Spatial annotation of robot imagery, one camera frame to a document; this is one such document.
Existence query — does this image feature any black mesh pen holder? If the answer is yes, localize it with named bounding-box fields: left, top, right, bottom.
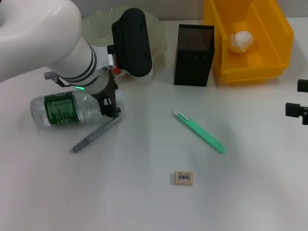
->
left=174, top=23, right=216, bottom=87

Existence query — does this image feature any translucent wavy fruit bowl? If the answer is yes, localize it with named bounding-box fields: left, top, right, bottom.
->
left=81, top=7, right=169, bottom=80

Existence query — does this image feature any beige eraser with barcode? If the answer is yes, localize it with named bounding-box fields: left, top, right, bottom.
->
left=173, top=171, right=193, bottom=186

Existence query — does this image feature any yellow plastic storage bin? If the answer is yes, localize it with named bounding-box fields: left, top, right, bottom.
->
left=203, top=0, right=295, bottom=85

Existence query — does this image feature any white paper ball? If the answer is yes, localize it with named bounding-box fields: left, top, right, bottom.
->
left=230, top=30, right=255, bottom=53

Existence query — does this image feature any clear green-label water bottle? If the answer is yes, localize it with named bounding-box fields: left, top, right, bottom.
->
left=30, top=90, right=103, bottom=131

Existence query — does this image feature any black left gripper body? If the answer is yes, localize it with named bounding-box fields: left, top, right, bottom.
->
left=92, top=73, right=118, bottom=101

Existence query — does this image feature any mint green pen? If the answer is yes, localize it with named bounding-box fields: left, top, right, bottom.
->
left=170, top=109, right=226, bottom=154

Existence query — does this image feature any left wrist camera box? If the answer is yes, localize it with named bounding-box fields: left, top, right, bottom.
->
left=96, top=8, right=154, bottom=77

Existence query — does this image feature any grey marker pen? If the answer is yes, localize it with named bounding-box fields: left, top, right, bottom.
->
left=71, top=116, right=122, bottom=154

